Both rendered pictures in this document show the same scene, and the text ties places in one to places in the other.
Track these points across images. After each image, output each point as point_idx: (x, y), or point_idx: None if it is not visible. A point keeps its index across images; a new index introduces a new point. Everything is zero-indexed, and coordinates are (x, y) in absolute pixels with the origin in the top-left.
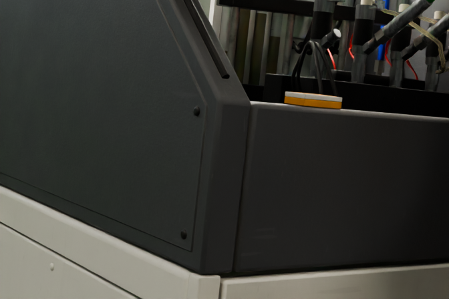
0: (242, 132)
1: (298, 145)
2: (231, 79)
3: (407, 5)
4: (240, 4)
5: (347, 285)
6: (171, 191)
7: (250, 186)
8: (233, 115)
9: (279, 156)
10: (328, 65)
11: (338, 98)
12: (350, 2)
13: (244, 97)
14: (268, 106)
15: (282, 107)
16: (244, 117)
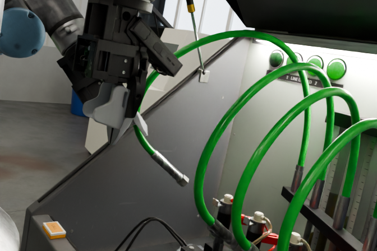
0: (27, 225)
1: (36, 244)
2: (40, 203)
3: (291, 235)
4: (286, 198)
5: None
6: None
7: (26, 249)
8: (27, 216)
9: (32, 244)
10: (137, 232)
11: (50, 233)
12: (334, 223)
13: (31, 211)
14: (33, 219)
15: (35, 223)
16: (28, 219)
